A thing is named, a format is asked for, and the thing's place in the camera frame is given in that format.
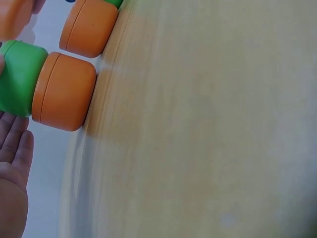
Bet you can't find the person's left hand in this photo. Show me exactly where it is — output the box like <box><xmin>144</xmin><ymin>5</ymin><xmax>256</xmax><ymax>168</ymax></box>
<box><xmin>0</xmin><ymin>53</ymin><xmax>34</xmax><ymax>238</ymax></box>

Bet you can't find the person's right hand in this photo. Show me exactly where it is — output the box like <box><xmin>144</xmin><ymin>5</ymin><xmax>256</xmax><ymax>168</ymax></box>
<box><xmin>33</xmin><ymin>0</ymin><xmax>47</xmax><ymax>15</ymax></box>

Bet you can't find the green round jar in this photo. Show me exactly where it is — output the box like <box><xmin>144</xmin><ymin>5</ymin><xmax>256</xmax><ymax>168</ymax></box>
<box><xmin>103</xmin><ymin>0</ymin><xmax>124</xmax><ymax>9</ymax></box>
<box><xmin>0</xmin><ymin>39</ymin><xmax>49</xmax><ymax>119</ymax></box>

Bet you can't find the orange round jar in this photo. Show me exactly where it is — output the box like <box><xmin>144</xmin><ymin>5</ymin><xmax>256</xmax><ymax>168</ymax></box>
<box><xmin>31</xmin><ymin>51</ymin><xmax>98</xmax><ymax>132</ymax></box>
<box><xmin>58</xmin><ymin>0</ymin><xmax>119</xmax><ymax>59</ymax></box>
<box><xmin>0</xmin><ymin>0</ymin><xmax>35</xmax><ymax>42</ymax></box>

